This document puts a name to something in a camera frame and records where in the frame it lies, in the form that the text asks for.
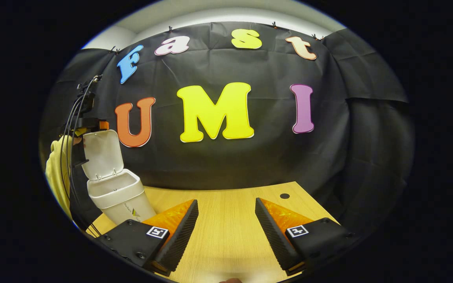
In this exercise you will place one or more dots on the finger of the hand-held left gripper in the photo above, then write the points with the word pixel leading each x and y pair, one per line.
pixel 104 125

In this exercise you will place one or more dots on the black backdrop cloth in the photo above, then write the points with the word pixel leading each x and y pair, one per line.
pixel 250 165

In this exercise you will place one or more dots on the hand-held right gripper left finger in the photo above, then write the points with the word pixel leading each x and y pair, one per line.
pixel 179 239

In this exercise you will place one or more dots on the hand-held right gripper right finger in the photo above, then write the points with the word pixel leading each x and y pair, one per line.
pixel 277 239

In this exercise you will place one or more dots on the wooden desktop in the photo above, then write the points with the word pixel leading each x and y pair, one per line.
pixel 230 236

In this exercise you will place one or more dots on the white desktop garbage bin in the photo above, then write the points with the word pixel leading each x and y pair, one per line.
pixel 102 153

